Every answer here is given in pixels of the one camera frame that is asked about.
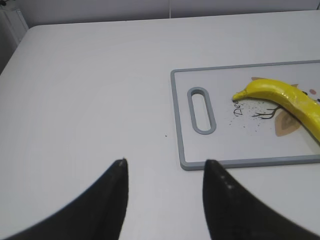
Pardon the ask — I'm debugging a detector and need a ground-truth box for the white cabinet at left edge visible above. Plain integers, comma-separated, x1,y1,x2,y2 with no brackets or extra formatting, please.
0,3,29,73

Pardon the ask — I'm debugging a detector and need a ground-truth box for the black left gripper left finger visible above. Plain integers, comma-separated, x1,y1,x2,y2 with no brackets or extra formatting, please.
9,158,129,240

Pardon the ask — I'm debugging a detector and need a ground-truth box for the white grey-rimmed cutting board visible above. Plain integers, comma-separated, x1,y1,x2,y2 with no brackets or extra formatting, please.
170,60,320,171

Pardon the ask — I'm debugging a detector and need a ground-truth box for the yellow plastic banana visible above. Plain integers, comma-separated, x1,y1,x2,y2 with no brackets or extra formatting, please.
232,78,320,141

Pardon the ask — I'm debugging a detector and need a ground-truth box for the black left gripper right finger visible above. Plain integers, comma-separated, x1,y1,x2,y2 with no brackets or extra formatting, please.
202,160,320,240

